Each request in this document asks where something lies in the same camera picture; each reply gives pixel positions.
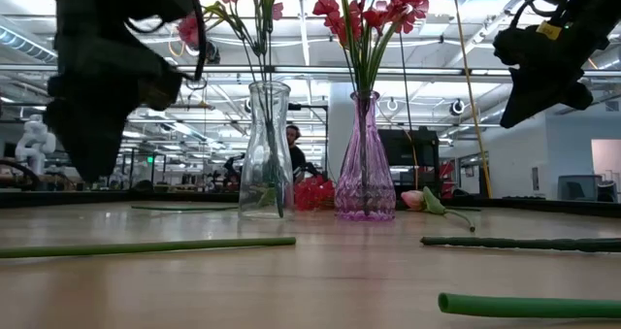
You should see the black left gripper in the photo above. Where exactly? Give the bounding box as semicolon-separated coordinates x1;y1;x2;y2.
46;20;184;183

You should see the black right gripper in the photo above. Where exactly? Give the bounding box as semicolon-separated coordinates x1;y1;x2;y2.
493;20;610;128

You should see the white flower bunch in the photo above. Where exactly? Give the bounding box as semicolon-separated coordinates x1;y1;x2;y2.
419;235;621;253

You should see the clear glass vase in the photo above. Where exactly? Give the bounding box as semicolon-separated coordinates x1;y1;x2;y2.
237;80;296;222

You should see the pink tulip with stem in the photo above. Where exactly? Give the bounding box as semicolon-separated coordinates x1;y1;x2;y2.
400;186;477;234
0;236;298;260

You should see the purple glass vase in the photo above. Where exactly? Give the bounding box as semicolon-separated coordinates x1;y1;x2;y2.
333;89;398;222

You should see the red flower bunch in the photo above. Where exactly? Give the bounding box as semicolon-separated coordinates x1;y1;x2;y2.
311;0;431;218
293;176;337;213

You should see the red storage rack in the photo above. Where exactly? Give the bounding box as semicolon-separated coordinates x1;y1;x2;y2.
439;161;458;199

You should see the black computer case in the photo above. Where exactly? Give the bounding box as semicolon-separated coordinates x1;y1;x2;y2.
377;127;441;197

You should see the person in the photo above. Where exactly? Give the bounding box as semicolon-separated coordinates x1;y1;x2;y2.
284;123;311;184

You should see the long ceiling light bar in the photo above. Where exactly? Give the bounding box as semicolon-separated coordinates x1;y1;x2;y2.
183;64;515;77

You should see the black metal workcell frame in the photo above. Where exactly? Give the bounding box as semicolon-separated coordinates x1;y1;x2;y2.
126;146;167;187

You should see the yellow power cord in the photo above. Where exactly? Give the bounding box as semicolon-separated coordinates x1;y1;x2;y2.
450;0;494;199

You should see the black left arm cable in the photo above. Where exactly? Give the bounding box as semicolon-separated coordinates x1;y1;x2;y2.
179;0;209;83

